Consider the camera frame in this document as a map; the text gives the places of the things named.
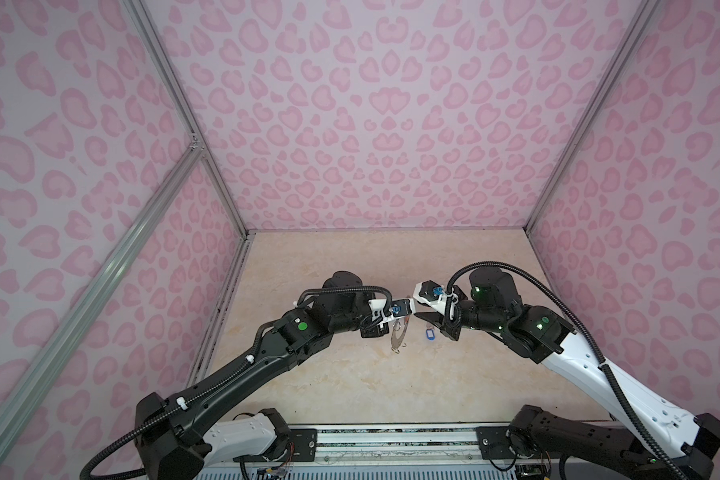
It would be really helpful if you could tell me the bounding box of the perforated metal ring disc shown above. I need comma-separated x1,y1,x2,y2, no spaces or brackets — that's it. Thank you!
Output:
390,316,410,354

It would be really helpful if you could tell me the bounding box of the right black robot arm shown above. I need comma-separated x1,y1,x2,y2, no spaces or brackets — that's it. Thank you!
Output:
413,261,720,479

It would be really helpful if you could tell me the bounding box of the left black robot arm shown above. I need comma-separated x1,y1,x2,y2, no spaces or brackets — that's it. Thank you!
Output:
79,271,410,479

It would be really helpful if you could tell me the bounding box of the left diagonal aluminium strut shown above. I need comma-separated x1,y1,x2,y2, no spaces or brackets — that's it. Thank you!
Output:
0,147,204,466

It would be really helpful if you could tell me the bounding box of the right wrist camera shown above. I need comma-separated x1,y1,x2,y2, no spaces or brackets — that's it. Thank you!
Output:
412,280,457,318

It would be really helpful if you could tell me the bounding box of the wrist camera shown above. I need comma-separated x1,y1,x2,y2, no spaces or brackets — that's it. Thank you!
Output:
412,280,457,318
368,298,415,323

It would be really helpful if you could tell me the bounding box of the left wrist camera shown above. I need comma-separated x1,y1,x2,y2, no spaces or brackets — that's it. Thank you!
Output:
368,298,415,323

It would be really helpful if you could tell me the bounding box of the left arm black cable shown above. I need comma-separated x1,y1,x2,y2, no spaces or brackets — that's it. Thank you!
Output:
296,285,395,319

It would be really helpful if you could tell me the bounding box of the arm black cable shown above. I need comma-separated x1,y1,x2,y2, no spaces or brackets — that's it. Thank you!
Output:
445,260,691,480
296,285,395,319

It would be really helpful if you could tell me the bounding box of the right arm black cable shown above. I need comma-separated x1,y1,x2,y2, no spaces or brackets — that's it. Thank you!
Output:
445,260,691,480

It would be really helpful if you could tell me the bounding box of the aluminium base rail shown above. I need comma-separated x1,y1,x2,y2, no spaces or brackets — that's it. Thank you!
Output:
191,421,661,480

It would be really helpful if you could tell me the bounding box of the right corner aluminium post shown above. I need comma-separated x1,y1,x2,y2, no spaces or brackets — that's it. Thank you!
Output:
523,0,664,238

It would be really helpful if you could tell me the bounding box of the corner aluminium post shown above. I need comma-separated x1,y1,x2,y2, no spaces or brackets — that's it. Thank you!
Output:
523,0,664,238
121,0,249,239

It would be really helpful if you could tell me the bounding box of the left corner aluminium post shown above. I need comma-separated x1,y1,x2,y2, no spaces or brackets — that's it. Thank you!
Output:
121,0,249,239

